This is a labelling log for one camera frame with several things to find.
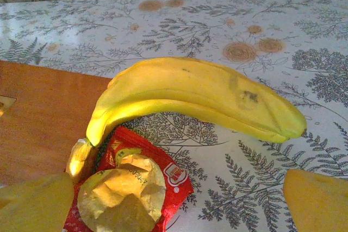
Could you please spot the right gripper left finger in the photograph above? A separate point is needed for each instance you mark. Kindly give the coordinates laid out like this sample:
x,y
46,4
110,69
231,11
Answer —
x,y
32,204

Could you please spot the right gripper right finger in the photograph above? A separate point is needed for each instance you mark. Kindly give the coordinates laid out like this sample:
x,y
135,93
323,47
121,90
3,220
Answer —
x,y
320,204

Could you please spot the small gold foil candy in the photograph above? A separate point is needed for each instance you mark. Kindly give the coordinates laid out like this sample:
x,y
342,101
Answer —
x,y
80,161

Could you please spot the wooden stand base board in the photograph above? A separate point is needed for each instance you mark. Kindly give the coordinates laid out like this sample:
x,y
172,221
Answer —
x,y
40,120

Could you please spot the crumpled gold foil wrapper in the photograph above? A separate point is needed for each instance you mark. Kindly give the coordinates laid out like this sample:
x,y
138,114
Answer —
x,y
122,196

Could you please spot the red snack packet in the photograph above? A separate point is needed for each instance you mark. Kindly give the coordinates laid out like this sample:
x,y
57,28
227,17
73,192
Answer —
x,y
179,180

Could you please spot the yellow banana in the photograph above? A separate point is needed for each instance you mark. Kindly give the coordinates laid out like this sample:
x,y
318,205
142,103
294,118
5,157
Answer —
x,y
190,88

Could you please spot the floral patterned tablecloth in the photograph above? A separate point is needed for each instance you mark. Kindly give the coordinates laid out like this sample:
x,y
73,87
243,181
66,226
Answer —
x,y
244,25

